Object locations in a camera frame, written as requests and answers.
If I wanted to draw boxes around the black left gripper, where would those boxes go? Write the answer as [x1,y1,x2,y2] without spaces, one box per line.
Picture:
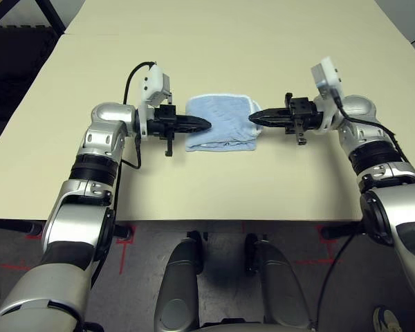
[147,91,212,157]

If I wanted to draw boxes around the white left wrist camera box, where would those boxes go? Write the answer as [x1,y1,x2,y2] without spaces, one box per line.
[137,63,172,139]

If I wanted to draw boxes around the light blue terry towel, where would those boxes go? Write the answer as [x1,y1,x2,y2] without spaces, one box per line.
[185,93,264,153]

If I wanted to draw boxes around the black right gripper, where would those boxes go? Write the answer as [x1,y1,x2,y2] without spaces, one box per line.
[248,92,324,146]

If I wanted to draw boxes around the black left wrist camera cable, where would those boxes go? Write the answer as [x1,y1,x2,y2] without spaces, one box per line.
[123,61,158,104]

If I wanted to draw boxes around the black metal frame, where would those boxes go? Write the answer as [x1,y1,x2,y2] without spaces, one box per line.
[0,0,68,37]

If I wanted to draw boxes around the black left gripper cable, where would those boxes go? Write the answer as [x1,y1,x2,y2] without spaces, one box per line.
[120,133,142,170]

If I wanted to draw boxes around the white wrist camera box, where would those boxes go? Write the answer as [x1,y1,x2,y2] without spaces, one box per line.
[137,63,172,139]
[310,56,343,134]

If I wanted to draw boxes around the black table foot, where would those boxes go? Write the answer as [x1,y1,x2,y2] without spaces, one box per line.
[321,223,364,240]
[113,224,133,241]

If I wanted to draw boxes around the grey white sneaker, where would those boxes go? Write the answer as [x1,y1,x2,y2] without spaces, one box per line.
[372,306,404,332]

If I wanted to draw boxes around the red tape cross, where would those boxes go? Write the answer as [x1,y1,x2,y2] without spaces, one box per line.
[295,226,343,266]
[116,225,136,274]

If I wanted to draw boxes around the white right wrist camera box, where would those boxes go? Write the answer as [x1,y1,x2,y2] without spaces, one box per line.
[310,56,343,134]

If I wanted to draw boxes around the black foam floor mat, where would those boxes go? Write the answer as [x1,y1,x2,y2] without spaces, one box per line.
[0,24,62,122]

